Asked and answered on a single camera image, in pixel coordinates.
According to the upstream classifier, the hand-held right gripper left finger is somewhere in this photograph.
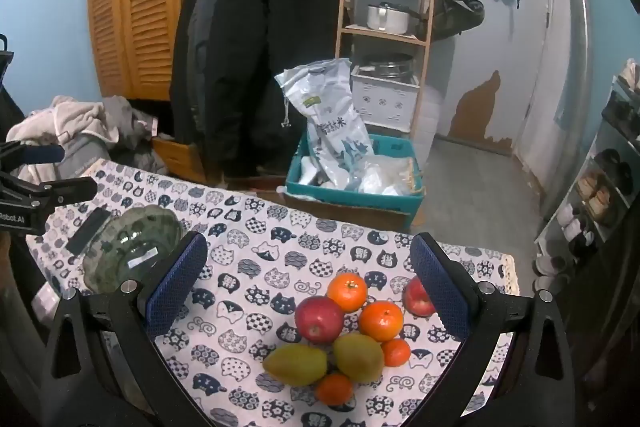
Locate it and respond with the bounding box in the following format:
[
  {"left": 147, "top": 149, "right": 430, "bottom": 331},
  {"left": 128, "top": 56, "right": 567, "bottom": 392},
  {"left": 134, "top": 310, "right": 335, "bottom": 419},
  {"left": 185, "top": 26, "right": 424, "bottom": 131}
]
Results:
[{"left": 42, "top": 232, "right": 211, "bottom": 427}]

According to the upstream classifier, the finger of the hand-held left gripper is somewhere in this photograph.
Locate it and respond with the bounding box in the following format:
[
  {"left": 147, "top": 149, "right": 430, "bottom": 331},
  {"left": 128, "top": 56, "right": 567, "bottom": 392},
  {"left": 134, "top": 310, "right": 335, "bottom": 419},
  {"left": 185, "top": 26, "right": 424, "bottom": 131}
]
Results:
[
  {"left": 0, "top": 174, "right": 99, "bottom": 214},
  {"left": 0, "top": 139, "right": 67, "bottom": 168}
]

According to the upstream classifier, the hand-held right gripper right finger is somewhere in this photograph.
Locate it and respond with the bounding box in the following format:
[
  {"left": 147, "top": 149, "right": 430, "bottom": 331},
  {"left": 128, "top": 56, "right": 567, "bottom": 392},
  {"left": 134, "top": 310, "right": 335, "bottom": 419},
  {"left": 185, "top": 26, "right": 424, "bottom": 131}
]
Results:
[{"left": 410, "top": 232, "right": 581, "bottom": 427}]

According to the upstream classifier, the red apple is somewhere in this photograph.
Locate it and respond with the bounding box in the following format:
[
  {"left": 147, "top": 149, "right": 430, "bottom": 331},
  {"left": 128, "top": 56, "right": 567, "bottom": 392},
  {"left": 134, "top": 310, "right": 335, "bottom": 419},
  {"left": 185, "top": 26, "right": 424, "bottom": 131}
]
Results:
[
  {"left": 294, "top": 296, "right": 345, "bottom": 344},
  {"left": 403, "top": 277, "right": 437, "bottom": 319}
]

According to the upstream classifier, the orange mandarin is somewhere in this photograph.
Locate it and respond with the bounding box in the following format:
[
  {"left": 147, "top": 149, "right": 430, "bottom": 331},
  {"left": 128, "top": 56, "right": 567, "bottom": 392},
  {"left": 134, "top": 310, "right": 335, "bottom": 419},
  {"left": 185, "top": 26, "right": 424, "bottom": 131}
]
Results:
[
  {"left": 326, "top": 273, "right": 369, "bottom": 313},
  {"left": 358, "top": 301, "right": 405, "bottom": 343},
  {"left": 315, "top": 372, "right": 355, "bottom": 407},
  {"left": 381, "top": 338, "right": 412, "bottom": 368}
]

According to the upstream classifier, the green glass bowl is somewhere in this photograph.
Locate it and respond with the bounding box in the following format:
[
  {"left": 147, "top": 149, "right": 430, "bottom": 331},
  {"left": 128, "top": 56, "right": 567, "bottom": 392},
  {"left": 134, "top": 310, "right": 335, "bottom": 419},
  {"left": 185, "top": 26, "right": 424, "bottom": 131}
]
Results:
[{"left": 80, "top": 204, "right": 185, "bottom": 298}]

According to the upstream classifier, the yellow green mango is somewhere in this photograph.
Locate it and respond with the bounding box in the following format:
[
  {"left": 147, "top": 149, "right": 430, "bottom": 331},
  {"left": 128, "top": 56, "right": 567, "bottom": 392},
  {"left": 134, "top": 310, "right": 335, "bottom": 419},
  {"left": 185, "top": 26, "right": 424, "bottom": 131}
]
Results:
[
  {"left": 332, "top": 333, "right": 386, "bottom": 384},
  {"left": 262, "top": 344, "right": 329, "bottom": 387}
]

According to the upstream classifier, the grey printed hoodie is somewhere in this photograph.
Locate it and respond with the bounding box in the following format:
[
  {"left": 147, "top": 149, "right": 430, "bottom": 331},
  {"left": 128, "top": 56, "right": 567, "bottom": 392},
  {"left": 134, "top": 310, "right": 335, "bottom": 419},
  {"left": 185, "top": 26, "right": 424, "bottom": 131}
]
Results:
[{"left": 65, "top": 134, "right": 121, "bottom": 172}]

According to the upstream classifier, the black flat rectangular object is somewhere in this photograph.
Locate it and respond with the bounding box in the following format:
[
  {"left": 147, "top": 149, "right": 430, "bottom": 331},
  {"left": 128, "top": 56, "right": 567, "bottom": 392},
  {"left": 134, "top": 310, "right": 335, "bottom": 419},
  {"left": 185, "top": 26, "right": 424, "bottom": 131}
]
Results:
[{"left": 65, "top": 207, "right": 110, "bottom": 255}]

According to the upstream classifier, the cat print tablecloth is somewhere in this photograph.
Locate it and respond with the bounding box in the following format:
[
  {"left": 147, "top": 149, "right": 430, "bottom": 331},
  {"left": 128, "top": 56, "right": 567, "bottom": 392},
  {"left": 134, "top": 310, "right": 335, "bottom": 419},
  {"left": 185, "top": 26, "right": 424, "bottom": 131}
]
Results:
[{"left": 25, "top": 159, "right": 516, "bottom": 427}]

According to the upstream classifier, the dark grey clothes pile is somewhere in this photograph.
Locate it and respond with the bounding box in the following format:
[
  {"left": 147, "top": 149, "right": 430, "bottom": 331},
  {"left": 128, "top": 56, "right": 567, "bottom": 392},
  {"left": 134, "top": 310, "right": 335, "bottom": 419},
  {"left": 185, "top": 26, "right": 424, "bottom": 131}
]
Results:
[{"left": 100, "top": 96, "right": 171, "bottom": 172}]

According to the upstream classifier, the wooden drawer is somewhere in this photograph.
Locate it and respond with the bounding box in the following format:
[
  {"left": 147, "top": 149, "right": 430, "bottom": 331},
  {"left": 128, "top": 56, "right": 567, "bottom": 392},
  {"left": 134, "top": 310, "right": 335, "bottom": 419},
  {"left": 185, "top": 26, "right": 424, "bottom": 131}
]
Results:
[{"left": 151, "top": 136, "right": 207, "bottom": 182}]

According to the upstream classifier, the brown cardboard box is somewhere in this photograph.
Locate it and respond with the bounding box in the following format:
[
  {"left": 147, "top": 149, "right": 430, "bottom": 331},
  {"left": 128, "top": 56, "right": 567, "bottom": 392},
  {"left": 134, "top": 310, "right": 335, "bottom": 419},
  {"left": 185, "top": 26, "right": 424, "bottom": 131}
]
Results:
[{"left": 277, "top": 187, "right": 421, "bottom": 233}]

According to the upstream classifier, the clear plastic bag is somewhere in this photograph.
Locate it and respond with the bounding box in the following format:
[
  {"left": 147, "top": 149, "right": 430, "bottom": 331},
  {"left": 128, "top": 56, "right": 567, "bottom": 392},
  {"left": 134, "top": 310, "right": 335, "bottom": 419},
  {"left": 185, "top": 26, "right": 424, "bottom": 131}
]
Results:
[{"left": 357, "top": 157, "right": 418, "bottom": 198}]

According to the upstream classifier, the teal plastic crate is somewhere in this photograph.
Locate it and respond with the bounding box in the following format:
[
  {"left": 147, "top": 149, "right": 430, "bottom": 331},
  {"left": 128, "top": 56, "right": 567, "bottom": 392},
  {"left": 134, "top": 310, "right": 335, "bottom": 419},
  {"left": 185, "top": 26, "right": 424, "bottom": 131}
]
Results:
[{"left": 286, "top": 134, "right": 426, "bottom": 215}]

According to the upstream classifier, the wooden louvered wardrobe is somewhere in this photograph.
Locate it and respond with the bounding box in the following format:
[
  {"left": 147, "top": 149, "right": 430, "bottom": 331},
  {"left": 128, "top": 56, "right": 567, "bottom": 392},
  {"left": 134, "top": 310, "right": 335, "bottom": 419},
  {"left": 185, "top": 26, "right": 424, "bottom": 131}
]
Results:
[{"left": 87, "top": 0, "right": 236, "bottom": 102}]

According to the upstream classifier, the shoe rack with shoes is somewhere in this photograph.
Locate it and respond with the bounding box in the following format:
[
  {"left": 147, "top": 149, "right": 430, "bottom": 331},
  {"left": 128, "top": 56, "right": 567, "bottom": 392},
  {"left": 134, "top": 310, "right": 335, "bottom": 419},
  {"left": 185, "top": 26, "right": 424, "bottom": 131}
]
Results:
[{"left": 535, "top": 59, "right": 640, "bottom": 288}]

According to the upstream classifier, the white patterned storage basket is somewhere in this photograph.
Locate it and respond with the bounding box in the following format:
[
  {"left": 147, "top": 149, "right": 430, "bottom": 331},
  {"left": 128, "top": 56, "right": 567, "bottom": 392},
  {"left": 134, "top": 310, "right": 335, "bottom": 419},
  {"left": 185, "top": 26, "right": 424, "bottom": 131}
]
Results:
[{"left": 350, "top": 66, "right": 421, "bottom": 130}]

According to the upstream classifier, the white rice bag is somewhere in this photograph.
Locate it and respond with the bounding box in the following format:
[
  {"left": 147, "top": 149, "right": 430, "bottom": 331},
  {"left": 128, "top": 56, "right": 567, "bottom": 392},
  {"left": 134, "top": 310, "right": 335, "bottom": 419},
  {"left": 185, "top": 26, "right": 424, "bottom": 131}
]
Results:
[{"left": 275, "top": 57, "right": 373, "bottom": 188}]

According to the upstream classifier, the grey shoe rack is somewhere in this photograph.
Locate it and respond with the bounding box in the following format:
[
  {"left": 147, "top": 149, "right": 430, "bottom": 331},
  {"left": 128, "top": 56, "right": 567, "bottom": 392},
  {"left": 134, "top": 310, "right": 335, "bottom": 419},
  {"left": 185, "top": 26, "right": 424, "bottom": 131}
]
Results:
[{"left": 532, "top": 77, "right": 640, "bottom": 293}]

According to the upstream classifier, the steel pot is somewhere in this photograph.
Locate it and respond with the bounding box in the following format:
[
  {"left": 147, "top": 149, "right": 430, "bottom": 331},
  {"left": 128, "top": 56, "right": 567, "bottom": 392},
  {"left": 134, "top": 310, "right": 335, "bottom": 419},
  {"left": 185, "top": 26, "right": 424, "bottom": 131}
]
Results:
[{"left": 360, "top": 57, "right": 416, "bottom": 80}]

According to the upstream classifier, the black hanging coat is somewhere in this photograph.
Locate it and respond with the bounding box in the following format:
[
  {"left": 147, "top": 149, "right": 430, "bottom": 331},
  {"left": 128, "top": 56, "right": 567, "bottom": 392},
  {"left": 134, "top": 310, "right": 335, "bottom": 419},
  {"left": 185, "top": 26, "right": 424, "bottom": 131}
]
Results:
[{"left": 170, "top": 0, "right": 343, "bottom": 180}]

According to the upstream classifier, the dark green hanging bag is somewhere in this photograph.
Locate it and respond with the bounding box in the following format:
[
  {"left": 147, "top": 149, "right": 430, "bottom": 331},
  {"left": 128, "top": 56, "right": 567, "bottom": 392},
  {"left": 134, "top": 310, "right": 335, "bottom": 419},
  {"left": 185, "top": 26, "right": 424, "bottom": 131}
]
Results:
[{"left": 432, "top": 0, "right": 486, "bottom": 42}]

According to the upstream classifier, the white door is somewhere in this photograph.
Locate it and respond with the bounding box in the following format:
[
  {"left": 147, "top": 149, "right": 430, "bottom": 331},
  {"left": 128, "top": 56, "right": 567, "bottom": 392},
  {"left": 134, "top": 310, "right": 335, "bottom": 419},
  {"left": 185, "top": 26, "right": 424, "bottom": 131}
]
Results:
[{"left": 510, "top": 0, "right": 556, "bottom": 158}]

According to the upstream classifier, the white cooking pot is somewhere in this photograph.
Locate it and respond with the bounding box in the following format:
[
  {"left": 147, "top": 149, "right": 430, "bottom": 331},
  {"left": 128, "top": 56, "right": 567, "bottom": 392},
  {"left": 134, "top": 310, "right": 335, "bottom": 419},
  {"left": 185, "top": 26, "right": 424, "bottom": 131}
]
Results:
[{"left": 367, "top": 3, "right": 426, "bottom": 34}]

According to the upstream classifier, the wooden shelf rack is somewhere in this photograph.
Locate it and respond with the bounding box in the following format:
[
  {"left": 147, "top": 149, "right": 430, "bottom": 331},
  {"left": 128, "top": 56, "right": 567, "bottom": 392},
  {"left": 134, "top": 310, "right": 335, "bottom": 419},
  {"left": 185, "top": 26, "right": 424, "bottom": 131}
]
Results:
[{"left": 335, "top": 0, "right": 436, "bottom": 132}]

